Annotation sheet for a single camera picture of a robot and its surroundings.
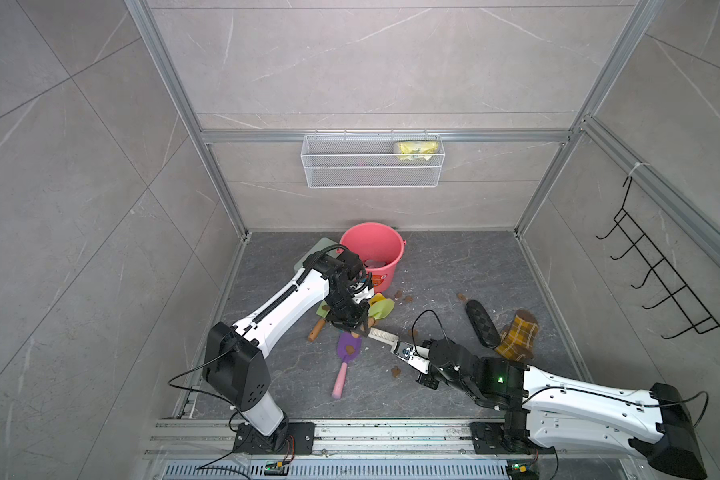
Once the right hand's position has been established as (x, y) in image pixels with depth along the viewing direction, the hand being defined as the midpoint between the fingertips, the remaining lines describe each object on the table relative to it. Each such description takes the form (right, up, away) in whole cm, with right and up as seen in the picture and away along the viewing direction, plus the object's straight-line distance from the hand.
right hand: (410, 350), depth 74 cm
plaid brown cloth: (+35, -3, +15) cm, 38 cm away
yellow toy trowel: (-8, +10, +24) cm, 27 cm away
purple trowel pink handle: (-16, -4, +14) cm, 22 cm away
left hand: (-11, +5, +2) cm, 13 cm away
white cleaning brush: (-6, +2, +4) cm, 8 cm away
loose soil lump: (0, +10, +28) cm, 29 cm away
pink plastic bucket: (-7, +27, +20) cm, 34 cm away
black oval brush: (+25, +3, +16) cm, 30 cm away
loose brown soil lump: (-3, -10, +10) cm, 14 cm away
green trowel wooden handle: (-8, +8, +8) cm, 14 cm away
